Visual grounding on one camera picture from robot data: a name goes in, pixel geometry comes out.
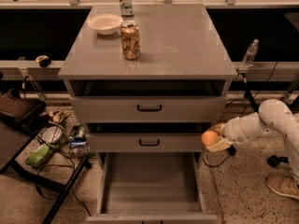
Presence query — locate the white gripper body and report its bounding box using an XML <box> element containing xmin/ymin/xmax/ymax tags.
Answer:
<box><xmin>223</xmin><ymin>117</ymin><xmax>249</xmax><ymax>143</ymax></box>

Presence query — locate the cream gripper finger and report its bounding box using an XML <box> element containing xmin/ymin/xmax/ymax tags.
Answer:
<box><xmin>210</xmin><ymin>123</ymin><xmax>225</xmax><ymax>135</ymax></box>
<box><xmin>206</xmin><ymin>137</ymin><xmax>233</xmax><ymax>152</ymax></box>

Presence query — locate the orange fruit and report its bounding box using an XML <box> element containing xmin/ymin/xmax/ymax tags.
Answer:
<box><xmin>201</xmin><ymin>130</ymin><xmax>219</xmax><ymax>147</ymax></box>

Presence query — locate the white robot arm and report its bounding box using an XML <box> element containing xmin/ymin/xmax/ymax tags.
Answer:
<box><xmin>201</xmin><ymin>99</ymin><xmax>299</xmax><ymax>180</ymax></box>

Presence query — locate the grey drawer cabinet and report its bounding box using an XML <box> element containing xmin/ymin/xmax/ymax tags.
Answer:
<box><xmin>58</xmin><ymin>3</ymin><xmax>238</xmax><ymax>224</ymax></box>

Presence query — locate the grey bottom drawer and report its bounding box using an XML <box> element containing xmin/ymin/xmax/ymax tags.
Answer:
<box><xmin>86</xmin><ymin>153</ymin><xmax>217</xmax><ymax>224</ymax></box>

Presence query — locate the grey drawer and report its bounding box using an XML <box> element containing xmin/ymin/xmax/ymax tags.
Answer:
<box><xmin>87</xmin><ymin>122</ymin><xmax>211</xmax><ymax>153</ymax></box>
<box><xmin>86</xmin><ymin>153</ymin><xmax>217</xmax><ymax>224</ymax></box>
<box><xmin>70</xmin><ymin>80</ymin><xmax>226</xmax><ymax>123</ymax></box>

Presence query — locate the grey middle drawer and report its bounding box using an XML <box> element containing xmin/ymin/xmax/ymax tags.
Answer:
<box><xmin>87</xmin><ymin>122</ymin><xmax>211</xmax><ymax>153</ymax></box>

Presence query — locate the grey top drawer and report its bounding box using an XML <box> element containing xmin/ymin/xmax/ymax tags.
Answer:
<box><xmin>70</xmin><ymin>80</ymin><xmax>226</xmax><ymax>123</ymax></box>

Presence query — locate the black tripod stand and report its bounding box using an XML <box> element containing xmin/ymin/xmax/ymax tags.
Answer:
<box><xmin>241</xmin><ymin>73</ymin><xmax>258</xmax><ymax>112</ymax></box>

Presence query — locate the black caster wheel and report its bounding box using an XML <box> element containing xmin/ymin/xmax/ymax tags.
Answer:
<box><xmin>267</xmin><ymin>155</ymin><xmax>289</xmax><ymax>168</ymax></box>

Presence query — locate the tan shoe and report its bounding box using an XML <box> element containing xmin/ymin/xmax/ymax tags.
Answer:
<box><xmin>266</xmin><ymin>176</ymin><xmax>299</xmax><ymax>200</ymax></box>

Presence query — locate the clear plastic bottle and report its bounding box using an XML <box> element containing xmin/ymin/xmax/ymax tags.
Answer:
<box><xmin>241</xmin><ymin>39</ymin><xmax>259</xmax><ymax>69</ymax></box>

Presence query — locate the gold soda can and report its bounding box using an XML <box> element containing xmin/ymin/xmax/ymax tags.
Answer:
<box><xmin>121</xmin><ymin>21</ymin><xmax>140</xmax><ymax>60</ymax></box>

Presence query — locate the white bowl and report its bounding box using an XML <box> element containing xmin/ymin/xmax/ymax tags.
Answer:
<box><xmin>88</xmin><ymin>14</ymin><xmax>123</xmax><ymax>35</ymax></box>

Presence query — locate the green white soda can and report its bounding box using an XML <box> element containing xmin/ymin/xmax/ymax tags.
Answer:
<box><xmin>119</xmin><ymin>0</ymin><xmax>134</xmax><ymax>16</ymax></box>

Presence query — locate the green chip bag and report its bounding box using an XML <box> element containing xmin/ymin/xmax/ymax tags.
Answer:
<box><xmin>26</xmin><ymin>143</ymin><xmax>55</xmax><ymax>168</ymax></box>

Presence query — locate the black round object on ledge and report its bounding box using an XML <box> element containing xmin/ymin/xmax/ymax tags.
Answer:
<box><xmin>36</xmin><ymin>55</ymin><xmax>51</xmax><ymax>68</ymax></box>

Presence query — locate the brown bag on table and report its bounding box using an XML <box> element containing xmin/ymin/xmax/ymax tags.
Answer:
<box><xmin>0</xmin><ymin>89</ymin><xmax>46</xmax><ymax>132</ymax></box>

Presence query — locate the dark side table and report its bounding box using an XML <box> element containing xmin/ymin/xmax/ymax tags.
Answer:
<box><xmin>0</xmin><ymin>115</ymin><xmax>92</xmax><ymax>224</ymax></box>

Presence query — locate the black power adapter with cable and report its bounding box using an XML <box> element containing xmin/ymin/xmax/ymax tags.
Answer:
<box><xmin>203</xmin><ymin>145</ymin><xmax>236</xmax><ymax>168</ymax></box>

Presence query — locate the wire basket of snacks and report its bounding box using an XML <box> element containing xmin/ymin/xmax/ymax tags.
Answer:
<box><xmin>37</xmin><ymin>108</ymin><xmax>91</xmax><ymax>159</ymax></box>

